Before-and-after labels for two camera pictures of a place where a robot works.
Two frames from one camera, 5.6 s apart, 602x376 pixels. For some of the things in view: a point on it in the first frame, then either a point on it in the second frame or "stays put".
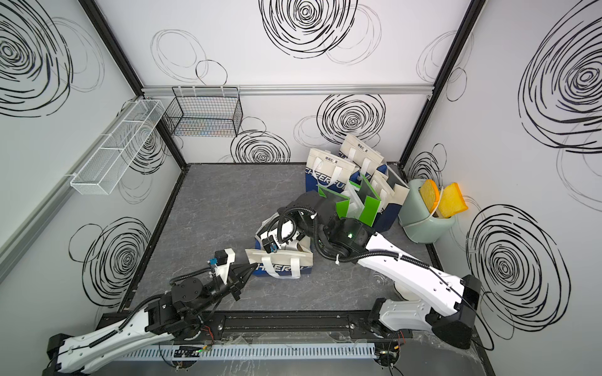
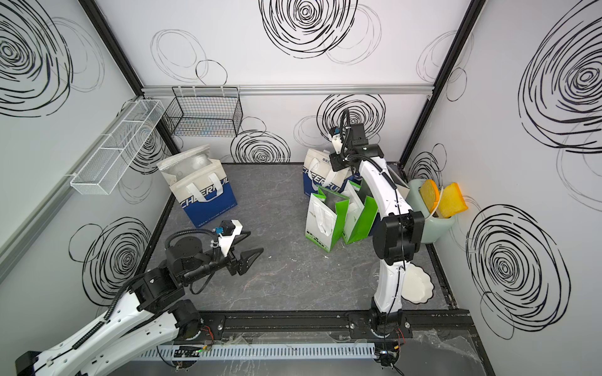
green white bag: [363, 202] stays put
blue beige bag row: [328, 171] stays put
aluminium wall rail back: [302, 88] stays put
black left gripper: [237, 282] -> [242, 265]
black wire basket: [215, 111] stays put
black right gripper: [299, 235] -> [335, 165]
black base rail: [331, 325] stays put
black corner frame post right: [471, 17] stays put
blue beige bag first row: [272, 260] -> [200, 183]
